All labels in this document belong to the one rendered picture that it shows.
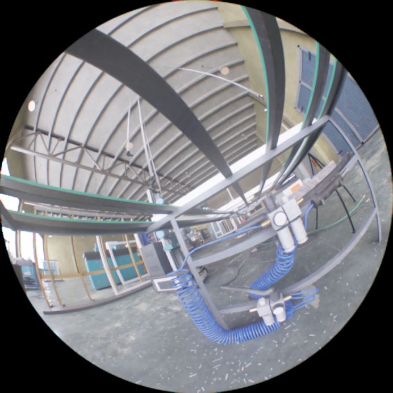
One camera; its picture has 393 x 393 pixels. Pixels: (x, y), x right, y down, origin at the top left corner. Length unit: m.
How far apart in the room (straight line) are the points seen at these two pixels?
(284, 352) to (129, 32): 8.82
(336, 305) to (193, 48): 8.89
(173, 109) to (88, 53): 0.16
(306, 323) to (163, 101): 0.89
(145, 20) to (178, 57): 3.33
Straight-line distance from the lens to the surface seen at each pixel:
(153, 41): 7.95
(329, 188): 0.54
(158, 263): 1.84
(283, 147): 0.56
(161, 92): 0.19
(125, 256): 4.63
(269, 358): 0.70
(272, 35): 0.29
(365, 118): 6.21
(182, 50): 8.16
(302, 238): 0.44
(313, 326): 0.74
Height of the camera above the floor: 0.65
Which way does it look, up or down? 20 degrees up
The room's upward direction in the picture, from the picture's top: 25 degrees counter-clockwise
